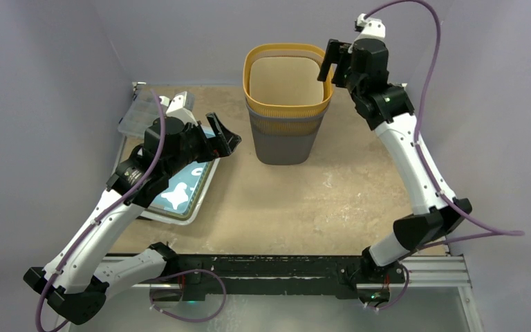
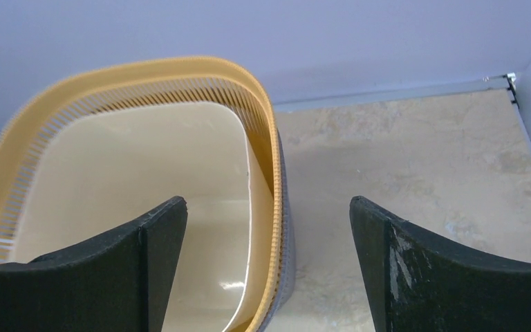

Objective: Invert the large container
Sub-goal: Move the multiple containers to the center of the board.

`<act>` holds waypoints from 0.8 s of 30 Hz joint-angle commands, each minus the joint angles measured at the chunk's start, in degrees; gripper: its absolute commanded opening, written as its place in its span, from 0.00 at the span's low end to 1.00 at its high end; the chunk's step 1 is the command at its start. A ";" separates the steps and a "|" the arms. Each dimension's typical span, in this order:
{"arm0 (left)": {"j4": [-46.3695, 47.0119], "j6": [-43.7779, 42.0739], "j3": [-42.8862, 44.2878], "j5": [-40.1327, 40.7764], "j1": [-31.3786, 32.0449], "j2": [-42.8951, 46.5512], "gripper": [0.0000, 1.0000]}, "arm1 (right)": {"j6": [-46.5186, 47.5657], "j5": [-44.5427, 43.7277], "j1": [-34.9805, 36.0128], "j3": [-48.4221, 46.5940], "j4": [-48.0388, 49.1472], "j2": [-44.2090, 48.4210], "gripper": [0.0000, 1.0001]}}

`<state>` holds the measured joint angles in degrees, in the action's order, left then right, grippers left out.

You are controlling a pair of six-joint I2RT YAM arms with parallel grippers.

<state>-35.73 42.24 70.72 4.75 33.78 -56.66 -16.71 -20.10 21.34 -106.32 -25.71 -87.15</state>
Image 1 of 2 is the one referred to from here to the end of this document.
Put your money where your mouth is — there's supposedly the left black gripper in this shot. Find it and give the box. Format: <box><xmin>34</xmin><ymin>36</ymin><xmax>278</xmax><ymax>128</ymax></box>
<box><xmin>165</xmin><ymin>113</ymin><xmax>240</xmax><ymax>178</ymax></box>

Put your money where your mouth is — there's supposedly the grey mesh basket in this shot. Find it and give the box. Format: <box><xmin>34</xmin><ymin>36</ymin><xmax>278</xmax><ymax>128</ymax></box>
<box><xmin>246</xmin><ymin>106</ymin><xmax>327</xmax><ymax>165</ymax></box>

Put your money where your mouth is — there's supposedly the beige plastic bin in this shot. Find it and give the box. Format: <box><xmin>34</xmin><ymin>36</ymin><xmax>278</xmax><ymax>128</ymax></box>
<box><xmin>248</xmin><ymin>57</ymin><xmax>324</xmax><ymax>106</ymax></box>

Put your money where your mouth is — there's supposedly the light blue plastic crate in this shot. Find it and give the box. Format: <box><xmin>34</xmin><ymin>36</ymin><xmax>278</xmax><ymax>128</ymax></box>
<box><xmin>148</xmin><ymin>128</ymin><xmax>218</xmax><ymax>217</ymax></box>

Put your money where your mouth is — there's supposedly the white plastic tray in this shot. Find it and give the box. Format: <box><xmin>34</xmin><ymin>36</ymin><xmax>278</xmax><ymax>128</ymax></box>
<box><xmin>138</xmin><ymin>137</ymin><xmax>221</xmax><ymax>226</ymax></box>

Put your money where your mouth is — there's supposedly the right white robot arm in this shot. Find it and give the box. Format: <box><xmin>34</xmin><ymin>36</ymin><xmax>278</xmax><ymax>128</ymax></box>
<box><xmin>317</xmin><ymin>38</ymin><xmax>472</xmax><ymax>282</ymax></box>

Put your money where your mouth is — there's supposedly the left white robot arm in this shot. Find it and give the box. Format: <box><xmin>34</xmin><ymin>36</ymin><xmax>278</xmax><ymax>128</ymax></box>
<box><xmin>24</xmin><ymin>113</ymin><xmax>241</xmax><ymax>325</ymax></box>

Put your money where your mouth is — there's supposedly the clear compartment organizer box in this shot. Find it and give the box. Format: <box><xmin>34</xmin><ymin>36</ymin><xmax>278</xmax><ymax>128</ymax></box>
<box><xmin>118</xmin><ymin>91</ymin><xmax>165</xmax><ymax>138</ymax></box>

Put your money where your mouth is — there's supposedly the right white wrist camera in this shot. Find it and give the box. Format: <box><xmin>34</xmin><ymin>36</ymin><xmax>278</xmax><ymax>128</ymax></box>
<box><xmin>353</xmin><ymin>13</ymin><xmax>386</xmax><ymax>43</ymax></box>

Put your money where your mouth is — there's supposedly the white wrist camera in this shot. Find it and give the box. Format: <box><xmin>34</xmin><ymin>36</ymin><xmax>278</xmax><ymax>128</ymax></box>
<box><xmin>159</xmin><ymin>91</ymin><xmax>197</xmax><ymax>125</ymax></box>
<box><xmin>353</xmin><ymin>13</ymin><xmax>386</xmax><ymax>43</ymax></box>

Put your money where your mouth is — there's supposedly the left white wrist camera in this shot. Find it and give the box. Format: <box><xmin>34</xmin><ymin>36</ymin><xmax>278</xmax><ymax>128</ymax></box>
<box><xmin>159</xmin><ymin>91</ymin><xmax>197</xmax><ymax>125</ymax></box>

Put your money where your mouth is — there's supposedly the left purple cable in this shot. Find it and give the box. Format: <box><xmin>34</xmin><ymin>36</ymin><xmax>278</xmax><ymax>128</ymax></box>
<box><xmin>35</xmin><ymin>89</ymin><xmax>167</xmax><ymax>332</ymax></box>

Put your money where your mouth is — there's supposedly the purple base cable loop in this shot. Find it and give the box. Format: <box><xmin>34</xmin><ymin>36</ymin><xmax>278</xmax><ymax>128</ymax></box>
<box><xmin>148</xmin><ymin>268</ymin><xmax>228</xmax><ymax>322</ymax></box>

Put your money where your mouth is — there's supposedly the aluminium frame rail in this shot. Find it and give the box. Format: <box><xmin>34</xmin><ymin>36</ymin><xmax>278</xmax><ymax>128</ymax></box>
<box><xmin>94</xmin><ymin>254</ymin><xmax>470</xmax><ymax>297</ymax></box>

